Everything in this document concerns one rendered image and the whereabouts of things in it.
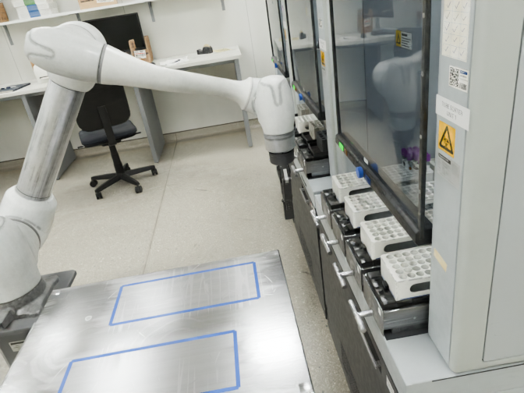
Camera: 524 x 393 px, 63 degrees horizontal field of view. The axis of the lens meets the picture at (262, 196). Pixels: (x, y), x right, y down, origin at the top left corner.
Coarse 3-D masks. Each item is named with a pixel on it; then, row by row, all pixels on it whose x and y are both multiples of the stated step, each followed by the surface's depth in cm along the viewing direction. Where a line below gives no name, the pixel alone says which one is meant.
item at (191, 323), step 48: (96, 288) 109; (144, 288) 106; (192, 288) 103; (240, 288) 101; (288, 288) 98; (48, 336) 95; (96, 336) 93; (144, 336) 91; (192, 336) 89; (240, 336) 87; (288, 336) 85; (48, 384) 83; (96, 384) 81; (144, 384) 79; (192, 384) 78; (240, 384) 76; (288, 384) 75
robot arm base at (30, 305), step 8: (48, 280) 134; (56, 280) 135; (40, 288) 127; (48, 288) 130; (24, 296) 122; (32, 296) 124; (40, 296) 126; (48, 296) 129; (0, 304) 120; (8, 304) 120; (16, 304) 121; (24, 304) 122; (32, 304) 123; (40, 304) 124; (0, 312) 120; (8, 312) 120; (16, 312) 121; (24, 312) 121; (32, 312) 121; (40, 312) 122; (0, 320) 117; (8, 320) 119; (0, 328) 118
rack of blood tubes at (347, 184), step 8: (336, 176) 137; (344, 176) 136; (352, 176) 136; (432, 176) 130; (336, 184) 132; (344, 184) 131; (352, 184) 130; (360, 184) 129; (368, 184) 129; (336, 192) 134; (344, 192) 130; (352, 192) 138; (360, 192) 137; (368, 192) 136; (344, 200) 131
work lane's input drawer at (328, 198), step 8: (320, 192) 141; (328, 192) 138; (328, 200) 133; (336, 200) 132; (328, 208) 131; (336, 208) 131; (344, 208) 130; (312, 216) 139; (320, 216) 138; (328, 216) 134
